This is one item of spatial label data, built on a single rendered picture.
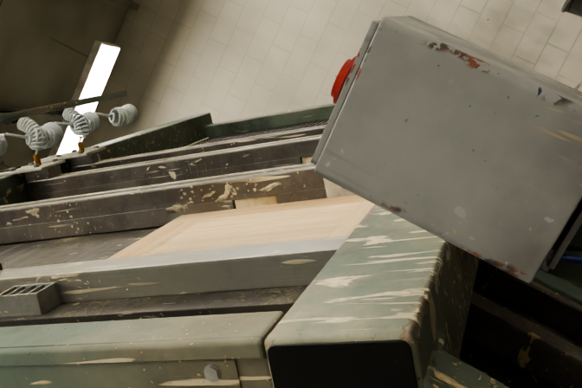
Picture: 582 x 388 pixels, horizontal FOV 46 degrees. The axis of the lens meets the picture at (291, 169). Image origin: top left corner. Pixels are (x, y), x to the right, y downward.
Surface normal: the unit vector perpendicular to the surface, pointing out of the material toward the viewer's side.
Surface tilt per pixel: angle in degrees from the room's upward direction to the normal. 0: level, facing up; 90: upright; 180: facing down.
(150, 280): 90
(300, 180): 90
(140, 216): 90
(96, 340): 55
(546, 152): 90
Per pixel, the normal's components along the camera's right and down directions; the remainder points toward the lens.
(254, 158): -0.33, 0.22
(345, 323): -0.19, -0.97
